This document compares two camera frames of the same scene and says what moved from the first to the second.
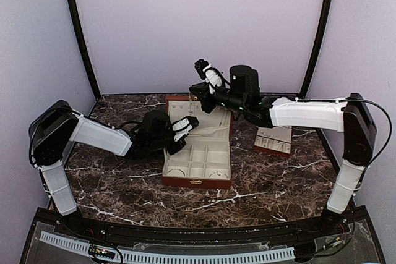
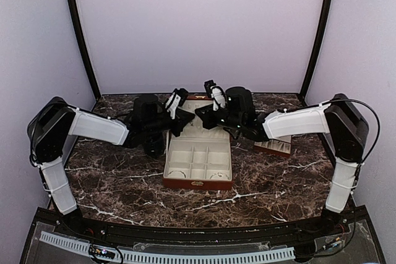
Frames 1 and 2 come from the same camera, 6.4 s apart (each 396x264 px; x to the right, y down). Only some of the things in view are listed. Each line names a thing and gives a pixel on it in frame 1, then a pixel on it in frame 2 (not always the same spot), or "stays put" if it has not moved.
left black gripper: [179, 148] -> [180, 120]
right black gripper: [203, 88] -> [208, 122]
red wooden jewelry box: [205, 162] stays put
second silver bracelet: [218, 174] stays put
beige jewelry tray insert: [277, 140] stays put
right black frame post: [328, 0] stays put
